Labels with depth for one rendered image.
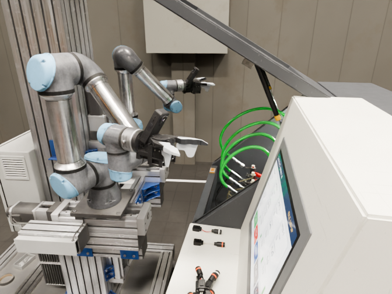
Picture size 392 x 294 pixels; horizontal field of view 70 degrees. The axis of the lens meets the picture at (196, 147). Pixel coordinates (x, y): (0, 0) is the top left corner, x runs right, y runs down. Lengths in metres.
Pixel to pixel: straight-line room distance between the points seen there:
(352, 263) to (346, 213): 0.06
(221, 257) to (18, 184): 1.06
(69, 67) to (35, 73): 0.10
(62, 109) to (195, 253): 0.70
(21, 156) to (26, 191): 0.19
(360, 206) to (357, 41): 3.79
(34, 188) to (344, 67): 3.62
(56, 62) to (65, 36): 0.31
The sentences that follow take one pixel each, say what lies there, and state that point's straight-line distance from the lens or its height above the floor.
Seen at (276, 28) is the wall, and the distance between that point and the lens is 3.85.
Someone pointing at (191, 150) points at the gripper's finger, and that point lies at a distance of 0.85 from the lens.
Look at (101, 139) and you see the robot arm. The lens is 0.94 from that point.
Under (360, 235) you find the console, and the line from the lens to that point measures 0.39.
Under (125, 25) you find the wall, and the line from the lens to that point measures 3.98.
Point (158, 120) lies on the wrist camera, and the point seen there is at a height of 1.52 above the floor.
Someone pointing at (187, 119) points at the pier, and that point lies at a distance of 3.85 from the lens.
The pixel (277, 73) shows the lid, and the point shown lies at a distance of 0.99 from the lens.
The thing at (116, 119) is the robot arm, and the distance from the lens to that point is 1.07.
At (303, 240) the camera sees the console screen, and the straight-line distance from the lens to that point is 0.52.
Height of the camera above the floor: 1.74
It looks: 22 degrees down
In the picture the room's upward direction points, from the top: straight up
